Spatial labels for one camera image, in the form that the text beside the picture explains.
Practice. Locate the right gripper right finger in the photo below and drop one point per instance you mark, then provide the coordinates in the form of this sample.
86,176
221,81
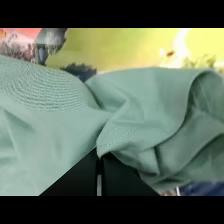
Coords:
123,180

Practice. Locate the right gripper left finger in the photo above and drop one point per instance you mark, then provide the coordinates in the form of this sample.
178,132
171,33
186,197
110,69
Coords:
80,180

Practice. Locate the pale green T-shirt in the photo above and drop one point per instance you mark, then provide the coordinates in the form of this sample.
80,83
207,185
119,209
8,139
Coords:
50,133

